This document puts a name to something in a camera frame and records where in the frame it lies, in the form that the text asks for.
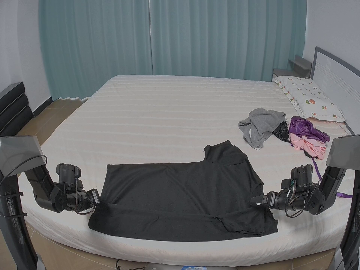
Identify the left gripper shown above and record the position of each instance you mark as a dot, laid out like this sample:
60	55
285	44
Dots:
90	200

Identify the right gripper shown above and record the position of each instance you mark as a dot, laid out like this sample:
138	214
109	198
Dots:
277	200

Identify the black T-shirt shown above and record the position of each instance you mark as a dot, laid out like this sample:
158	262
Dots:
174	193

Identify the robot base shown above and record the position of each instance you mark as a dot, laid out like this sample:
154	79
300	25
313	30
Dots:
194	268

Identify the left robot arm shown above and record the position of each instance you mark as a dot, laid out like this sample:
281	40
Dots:
19	153

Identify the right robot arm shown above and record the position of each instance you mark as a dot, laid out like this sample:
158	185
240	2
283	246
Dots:
343	153

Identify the bed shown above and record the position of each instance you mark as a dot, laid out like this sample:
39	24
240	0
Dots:
168	108

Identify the pink garment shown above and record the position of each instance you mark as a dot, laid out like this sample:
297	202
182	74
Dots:
306	148

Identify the black shiny garment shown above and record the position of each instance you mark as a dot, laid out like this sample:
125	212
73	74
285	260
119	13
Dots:
282	132

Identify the grey garment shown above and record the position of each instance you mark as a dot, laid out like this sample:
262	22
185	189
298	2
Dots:
261	122

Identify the purple garment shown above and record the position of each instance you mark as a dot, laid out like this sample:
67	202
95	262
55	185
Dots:
302	126

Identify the white printed pillow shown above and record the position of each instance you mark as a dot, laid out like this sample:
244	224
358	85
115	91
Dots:
309	97

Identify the black chest of drawers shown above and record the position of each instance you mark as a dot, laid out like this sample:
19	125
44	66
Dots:
14	108

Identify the grey bedside table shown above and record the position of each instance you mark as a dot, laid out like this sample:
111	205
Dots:
301	65

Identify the blue-green curtain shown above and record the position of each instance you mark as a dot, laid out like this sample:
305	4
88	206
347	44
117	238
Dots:
98	38
225	24

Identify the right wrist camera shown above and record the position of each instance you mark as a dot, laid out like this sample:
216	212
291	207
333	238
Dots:
287	184

